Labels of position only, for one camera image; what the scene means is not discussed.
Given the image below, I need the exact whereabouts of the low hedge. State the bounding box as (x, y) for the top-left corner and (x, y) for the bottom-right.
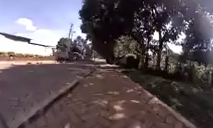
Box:
(0, 51), (46, 58)

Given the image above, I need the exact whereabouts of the grey kerb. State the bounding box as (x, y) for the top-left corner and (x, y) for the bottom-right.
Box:
(7, 68), (97, 128)

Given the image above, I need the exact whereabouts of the small shelter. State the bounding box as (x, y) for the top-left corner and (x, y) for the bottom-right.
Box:
(118, 52), (140, 70)

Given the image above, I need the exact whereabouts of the vehicle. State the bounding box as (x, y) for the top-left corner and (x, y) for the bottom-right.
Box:
(54, 49), (85, 63)

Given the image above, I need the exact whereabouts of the grass verge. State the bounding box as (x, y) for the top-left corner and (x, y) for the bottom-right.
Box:
(122, 65), (213, 128)

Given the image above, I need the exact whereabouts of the brick road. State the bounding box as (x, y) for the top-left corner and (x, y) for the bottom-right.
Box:
(0, 60), (97, 128)

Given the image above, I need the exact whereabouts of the row of large trees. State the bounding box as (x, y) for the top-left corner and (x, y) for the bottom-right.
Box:
(78, 0), (213, 88)

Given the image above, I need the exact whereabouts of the clump of trees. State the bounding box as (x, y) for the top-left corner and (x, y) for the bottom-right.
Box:
(56, 35), (94, 61)

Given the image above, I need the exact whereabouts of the white building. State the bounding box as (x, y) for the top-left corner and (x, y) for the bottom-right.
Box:
(0, 30), (57, 58)

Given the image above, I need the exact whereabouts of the red brick path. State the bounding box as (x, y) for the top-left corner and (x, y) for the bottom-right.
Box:
(22, 64), (196, 128)

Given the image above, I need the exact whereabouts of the pole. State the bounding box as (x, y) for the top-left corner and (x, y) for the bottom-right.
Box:
(67, 22), (75, 42)

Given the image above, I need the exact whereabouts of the pale path edging kerb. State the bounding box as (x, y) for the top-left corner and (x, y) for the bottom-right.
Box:
(120, 70), (199, 128)

